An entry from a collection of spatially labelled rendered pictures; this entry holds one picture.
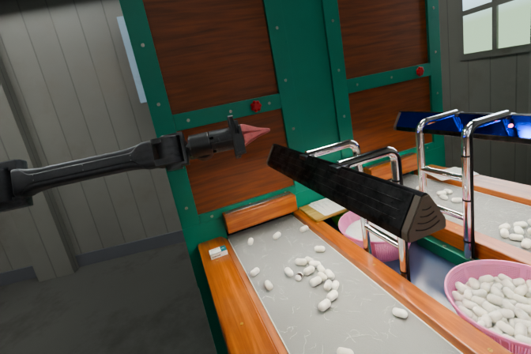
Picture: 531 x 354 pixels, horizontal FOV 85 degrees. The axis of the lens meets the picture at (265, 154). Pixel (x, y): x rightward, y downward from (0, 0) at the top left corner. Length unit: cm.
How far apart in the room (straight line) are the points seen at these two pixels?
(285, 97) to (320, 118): 19
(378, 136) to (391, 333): 92
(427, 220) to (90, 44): 274
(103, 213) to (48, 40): 151
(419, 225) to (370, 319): 37
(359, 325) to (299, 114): 78
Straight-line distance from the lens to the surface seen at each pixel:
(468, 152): 95
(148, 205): 297
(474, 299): 91
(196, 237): 121
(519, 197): 139
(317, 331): 81
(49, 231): 320
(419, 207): 51
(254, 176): 120
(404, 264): 89
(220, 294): 93
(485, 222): 124
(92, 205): 310
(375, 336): 79
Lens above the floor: 131
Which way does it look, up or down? 13 degrees down
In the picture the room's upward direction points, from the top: 11 degrees counter-clockwise
